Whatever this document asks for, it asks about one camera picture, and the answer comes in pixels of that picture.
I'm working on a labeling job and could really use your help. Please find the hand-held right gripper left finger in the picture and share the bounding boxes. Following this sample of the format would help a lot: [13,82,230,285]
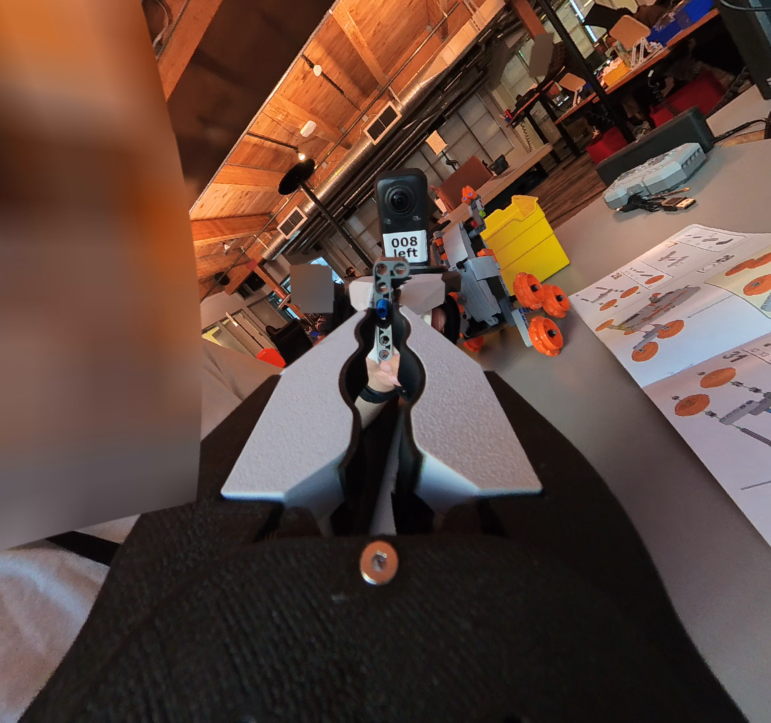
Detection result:
[220,307,369,536]

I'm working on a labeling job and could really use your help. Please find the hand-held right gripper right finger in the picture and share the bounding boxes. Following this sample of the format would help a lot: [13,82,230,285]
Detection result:
[393,306,544,536]

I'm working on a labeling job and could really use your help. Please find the grey angled building beam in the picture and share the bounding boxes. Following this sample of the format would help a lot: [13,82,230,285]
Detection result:
[371,258,412,309]

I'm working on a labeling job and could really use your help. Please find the grey straight building beam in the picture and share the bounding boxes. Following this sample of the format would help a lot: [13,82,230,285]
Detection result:
[371,312,400,365]

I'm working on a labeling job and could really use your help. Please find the person's left forearm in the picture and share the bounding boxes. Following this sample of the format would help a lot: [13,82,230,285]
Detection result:
[358,400,400,437]

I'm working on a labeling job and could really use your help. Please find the neighbouring desk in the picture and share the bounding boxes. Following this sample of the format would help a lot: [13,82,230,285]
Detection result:
[704,80,771,147]

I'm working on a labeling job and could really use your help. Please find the person's left hand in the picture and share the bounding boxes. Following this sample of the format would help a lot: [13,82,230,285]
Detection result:
[364,300,460,403]

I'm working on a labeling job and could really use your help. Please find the grey and orange toy robot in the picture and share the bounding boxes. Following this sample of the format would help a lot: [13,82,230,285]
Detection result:
[429,186,526,354]

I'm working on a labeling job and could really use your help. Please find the brown board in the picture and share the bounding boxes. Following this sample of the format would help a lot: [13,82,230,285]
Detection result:
[435,155,493,204]

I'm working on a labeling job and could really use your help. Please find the white air vent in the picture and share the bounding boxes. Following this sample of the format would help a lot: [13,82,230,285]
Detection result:
[363,101,402,147]

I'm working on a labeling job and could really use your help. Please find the yellow storage bin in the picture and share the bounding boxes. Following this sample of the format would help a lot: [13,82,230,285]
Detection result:
[481,194,571,288]

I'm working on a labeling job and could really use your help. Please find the light background table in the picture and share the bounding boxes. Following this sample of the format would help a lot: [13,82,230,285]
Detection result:
[445,142,556,207]

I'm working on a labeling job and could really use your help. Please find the open white instruction booklet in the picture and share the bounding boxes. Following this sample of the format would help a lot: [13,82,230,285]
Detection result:
[568,223,771,547]

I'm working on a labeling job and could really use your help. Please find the black rectangular box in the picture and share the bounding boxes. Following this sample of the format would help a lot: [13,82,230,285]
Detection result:
[595,105,716,186]

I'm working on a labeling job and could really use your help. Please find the wooden work table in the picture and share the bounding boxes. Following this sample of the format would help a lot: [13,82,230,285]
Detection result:
[553,8,724,135]

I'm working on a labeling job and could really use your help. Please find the large red storage bin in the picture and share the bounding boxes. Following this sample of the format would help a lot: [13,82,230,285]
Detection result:
[649,74,725,129]

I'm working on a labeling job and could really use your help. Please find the dark computer tower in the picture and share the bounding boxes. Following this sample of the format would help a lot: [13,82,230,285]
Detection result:
[700,0,771,101]

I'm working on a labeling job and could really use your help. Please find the silver air duct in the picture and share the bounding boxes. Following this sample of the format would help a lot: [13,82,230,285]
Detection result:
[258,0,508,267]

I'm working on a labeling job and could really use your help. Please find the black strap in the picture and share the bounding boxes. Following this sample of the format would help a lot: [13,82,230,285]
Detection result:
[44,529,122,568]

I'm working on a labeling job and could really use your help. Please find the black usb cable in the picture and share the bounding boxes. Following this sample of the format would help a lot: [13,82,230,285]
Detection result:
[619,192,698,216]

